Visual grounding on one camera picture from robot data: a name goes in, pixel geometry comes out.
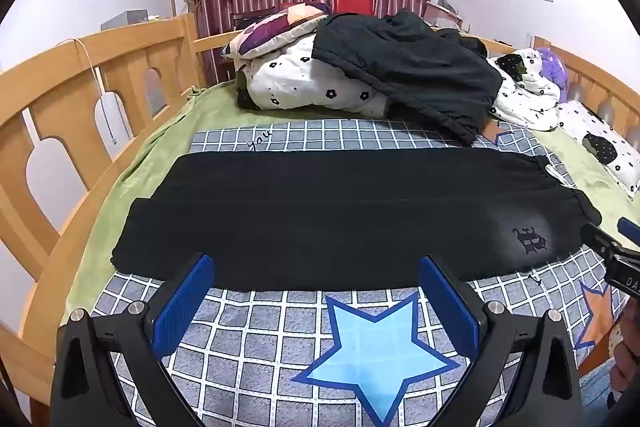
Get pink-edged container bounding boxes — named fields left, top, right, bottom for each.
left=422, top=0, right=471, bottom=32

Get black pants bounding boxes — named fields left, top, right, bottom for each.
left=111, top=146, right=602, bottom=292

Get purple patterned pillow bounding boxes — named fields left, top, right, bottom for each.
left=221, top=2, right=331, bottom=60

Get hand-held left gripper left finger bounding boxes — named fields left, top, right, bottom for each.
left=51, top=253, right=215, bottom=427

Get white floral quilt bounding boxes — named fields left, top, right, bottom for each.
left=235, top=32, right=562, bottom=131

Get red chair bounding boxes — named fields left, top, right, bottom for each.
left=332, top=0, right=373, bottom=16

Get white floral pillow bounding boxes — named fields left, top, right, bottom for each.
left=557, top=101, right=640, bottom=200

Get black jacket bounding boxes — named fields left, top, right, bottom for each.
left=311, top=9, right=503, bottom=146

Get purple plush toy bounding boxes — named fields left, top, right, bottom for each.
left=535, top=47, right=571, bottom=104

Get person's right hand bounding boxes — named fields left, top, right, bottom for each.
left=611, top=302, right=640, bottom=388

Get blue checked star blanket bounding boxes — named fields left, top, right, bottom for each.
left=80, top=118, right=623, bottom=427

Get grey box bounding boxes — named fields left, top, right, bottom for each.
left=101, top=9, right=151, bottom=32

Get green bed sheet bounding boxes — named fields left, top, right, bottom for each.
left=70, top=82, right=640, bottom=323

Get wooden bed frame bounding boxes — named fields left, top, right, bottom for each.
left=0, top=14, right=640, bottom=408

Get white charging cable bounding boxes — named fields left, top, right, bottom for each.
left=60, top=38, right=119, bottom=146

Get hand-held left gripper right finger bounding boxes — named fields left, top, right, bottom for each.
left=419, top=253, right=582, bottom=427

